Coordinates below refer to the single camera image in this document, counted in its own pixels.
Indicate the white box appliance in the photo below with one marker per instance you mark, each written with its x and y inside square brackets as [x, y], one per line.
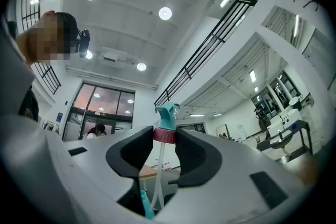
[288, 118]

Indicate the clothes rack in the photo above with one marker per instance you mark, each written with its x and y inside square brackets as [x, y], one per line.
[50, 127]

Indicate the person's head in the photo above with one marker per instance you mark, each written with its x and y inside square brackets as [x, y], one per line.
[47, 39]

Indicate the black framed glass doors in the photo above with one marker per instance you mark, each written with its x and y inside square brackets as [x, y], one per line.
[275, 94]

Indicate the white water dispenser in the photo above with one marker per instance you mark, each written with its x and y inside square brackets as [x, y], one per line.
[242, 132]

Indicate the leaning white board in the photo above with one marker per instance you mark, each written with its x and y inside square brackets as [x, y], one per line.
[222, 129]

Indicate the black tub white rim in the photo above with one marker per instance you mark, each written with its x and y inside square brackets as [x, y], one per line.
[295, 103]

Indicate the tall glass entrance door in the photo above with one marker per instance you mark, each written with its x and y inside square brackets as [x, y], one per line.
[105, 99]

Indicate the ceiling air conditioner unit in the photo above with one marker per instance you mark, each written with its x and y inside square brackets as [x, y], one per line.
[113, 55]

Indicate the long black balcony railing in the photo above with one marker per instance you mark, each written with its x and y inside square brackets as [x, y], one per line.
[207, 44]

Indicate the person's right hand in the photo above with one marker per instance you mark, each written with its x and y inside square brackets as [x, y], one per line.
[308, 171]

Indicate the white ceiling pipe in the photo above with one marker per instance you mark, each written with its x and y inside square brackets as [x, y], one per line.
[110, 77]

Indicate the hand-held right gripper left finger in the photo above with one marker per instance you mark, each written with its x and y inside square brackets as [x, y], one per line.
[123, 154]

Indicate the black framed window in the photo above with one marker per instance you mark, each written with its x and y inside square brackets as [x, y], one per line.
[194, 128]

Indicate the black sink table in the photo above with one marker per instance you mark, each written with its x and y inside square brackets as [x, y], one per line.
[304, 124]

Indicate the teal pink spray bottle head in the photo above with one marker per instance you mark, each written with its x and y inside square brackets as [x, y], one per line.
[165, 118]

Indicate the small blue object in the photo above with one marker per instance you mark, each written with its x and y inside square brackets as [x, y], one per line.
[294, 127]

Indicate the person's black shirt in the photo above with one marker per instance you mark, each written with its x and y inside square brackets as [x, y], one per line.
[29, 105]

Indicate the black head-worn camera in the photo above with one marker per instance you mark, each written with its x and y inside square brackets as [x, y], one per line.
[83, 43]

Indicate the blue wall sign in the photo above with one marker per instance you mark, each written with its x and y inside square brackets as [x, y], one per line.
[60, 117]

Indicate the white sink basin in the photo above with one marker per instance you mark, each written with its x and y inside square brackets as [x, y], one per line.
[281, 140]

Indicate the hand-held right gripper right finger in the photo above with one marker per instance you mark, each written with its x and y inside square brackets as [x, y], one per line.
[199, 160]

